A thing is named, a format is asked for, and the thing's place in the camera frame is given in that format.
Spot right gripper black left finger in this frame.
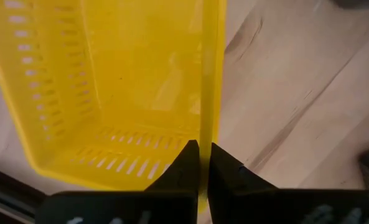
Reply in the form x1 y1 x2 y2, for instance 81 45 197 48
34 139 200 224

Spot black aluminium table frame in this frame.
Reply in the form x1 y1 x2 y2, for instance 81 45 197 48
0 164 47 224

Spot yellow slotted plastic basket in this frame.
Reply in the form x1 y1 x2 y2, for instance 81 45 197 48
0 0 228 215

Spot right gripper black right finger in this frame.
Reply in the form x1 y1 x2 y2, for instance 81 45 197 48
207 142 369 224

